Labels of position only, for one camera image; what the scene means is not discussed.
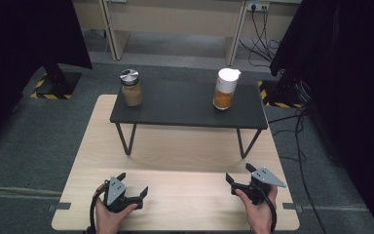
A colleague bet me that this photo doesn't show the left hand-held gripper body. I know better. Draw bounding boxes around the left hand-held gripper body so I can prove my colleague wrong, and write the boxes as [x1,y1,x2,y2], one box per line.
[102,175,144,215]

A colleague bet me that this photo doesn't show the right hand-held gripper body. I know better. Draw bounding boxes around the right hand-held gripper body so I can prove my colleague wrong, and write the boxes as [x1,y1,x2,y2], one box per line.
[232,167,287,207]

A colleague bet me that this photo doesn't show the white-lidded jar of orange powder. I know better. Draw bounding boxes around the white-lidded jar of orange powder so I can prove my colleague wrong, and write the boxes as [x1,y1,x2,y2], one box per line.
[212,67,243,111]

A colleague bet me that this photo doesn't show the silver-lidded jar of beige powder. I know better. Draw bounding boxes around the silver-lidded jar of beige powder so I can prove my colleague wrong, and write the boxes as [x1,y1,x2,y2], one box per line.
[119,68,144,108]

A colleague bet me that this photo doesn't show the black shelf with metal legs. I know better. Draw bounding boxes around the black shelf with metal legs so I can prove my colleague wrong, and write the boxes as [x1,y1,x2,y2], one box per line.
[109,79,269,160]

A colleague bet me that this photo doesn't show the person's left hand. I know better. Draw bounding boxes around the person's left hand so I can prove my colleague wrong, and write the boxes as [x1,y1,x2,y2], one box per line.
[94,194,139,234]

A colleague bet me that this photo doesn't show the person's right hand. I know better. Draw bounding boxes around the person's right hand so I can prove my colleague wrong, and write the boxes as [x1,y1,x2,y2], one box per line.
[235,184,279,234]

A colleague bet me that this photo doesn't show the grey tape strip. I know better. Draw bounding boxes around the grey tape strip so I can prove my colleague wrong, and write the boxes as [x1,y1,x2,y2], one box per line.
[281,202,304,213]
[48,202,72,212]

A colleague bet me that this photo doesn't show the yellow-black hazard tape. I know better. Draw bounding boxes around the yellow-black hazard tape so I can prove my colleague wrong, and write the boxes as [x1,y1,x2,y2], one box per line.
[257,80,303,109]
[29,75,73,100]

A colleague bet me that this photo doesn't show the black stand base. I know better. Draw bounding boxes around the black stand base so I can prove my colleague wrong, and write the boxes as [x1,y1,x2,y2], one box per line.
[35,62,83,98]
[266,72,308,105]

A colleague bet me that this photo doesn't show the black curtain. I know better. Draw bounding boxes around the black curtain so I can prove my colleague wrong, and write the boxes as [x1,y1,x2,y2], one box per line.
[0,0,94,157]
[269,0,374,234]

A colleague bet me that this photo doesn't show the beige background desk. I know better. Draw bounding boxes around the beige background desk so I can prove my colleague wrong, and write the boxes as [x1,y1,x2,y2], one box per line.
[71,0,304,67]

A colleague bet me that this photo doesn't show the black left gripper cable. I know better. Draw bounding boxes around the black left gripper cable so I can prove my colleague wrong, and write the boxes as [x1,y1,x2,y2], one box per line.
[89,182,110,234]

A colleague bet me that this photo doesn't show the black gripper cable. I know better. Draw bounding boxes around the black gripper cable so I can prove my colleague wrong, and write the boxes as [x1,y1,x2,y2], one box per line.
[256,186,279,234]
[89,182,110,234]

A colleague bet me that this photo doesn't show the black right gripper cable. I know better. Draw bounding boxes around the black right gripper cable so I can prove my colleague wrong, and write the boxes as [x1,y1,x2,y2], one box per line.
[256,186,279,234]

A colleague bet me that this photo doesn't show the black floor cable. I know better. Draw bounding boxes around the black floor cable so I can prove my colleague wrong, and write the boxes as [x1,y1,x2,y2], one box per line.
[267,106,327,234]

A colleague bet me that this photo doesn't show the black cables at socket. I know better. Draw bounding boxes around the black cables at socket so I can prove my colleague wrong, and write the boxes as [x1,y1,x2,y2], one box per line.
[239,5,282,68]

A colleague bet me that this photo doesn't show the white wall socket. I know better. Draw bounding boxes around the white wall socket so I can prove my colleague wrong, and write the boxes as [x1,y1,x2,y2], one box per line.
[246,0,271,13]

